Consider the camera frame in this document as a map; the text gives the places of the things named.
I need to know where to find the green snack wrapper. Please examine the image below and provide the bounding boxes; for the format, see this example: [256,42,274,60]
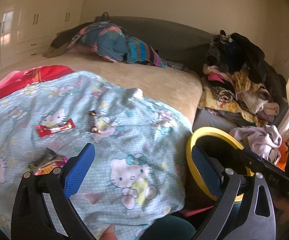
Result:
[28,148,68,176]

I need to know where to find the yellow rimmed black trash bin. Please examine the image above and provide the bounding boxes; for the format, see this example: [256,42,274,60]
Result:
[186,126,253,201]

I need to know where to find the right hand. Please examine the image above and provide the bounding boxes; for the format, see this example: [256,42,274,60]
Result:
[272,196,289,225]

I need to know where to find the left hand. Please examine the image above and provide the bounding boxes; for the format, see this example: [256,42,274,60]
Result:
[99,224,117,240]

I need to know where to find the floral laundry basket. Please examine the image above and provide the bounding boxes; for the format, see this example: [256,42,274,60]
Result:
[276,141,289,171]

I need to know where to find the brown chocolate bar wrapper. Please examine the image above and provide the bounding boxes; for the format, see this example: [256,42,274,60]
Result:
[88,110,102,134]

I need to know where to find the lavender towel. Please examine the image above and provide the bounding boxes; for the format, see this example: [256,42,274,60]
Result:
[229,125,282,165]

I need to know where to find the red snack bar wrapper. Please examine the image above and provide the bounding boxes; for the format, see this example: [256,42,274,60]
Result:
[36,119,76,138]

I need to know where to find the grey storage box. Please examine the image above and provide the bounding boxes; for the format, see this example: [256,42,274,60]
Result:
[192,109,237,133]

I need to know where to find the hello kitty blue quilt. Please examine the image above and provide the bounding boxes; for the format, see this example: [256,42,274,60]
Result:
[0,71,192,239]

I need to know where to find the beige bed mattress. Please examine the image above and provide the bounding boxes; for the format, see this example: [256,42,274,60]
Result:
[0,54,202,124]

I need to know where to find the pile of clothes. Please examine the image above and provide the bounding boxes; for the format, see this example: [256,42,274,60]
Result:
[198,30,289,127]

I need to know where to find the red pink blanket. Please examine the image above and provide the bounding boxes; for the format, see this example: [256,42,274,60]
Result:
[0,65,74,99]

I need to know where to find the dark brown garment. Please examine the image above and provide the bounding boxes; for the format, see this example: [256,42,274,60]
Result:
[42,22,91,58]

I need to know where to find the grey bed headboard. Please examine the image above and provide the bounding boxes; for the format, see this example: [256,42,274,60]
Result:
[107,16,214,74]

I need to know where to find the blue floral crumpled clothes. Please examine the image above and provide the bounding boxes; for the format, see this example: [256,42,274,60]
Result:
[66,12,128,62]

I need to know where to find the striped colourful garment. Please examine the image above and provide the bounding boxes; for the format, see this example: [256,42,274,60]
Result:
[126,36,165,68]

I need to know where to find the cream white wardrobe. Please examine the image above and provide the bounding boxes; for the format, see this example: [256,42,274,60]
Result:
[0,0,84,70]

